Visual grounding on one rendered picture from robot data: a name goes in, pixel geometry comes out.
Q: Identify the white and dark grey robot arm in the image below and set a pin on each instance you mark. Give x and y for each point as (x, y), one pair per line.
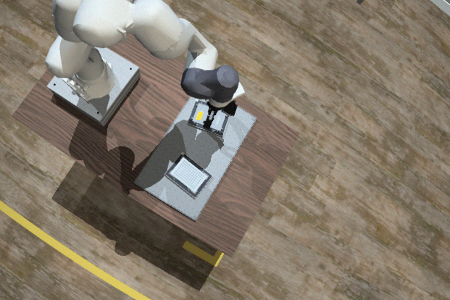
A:
(102, 23)

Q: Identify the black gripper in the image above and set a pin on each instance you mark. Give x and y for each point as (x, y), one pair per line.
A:
(212, 112)

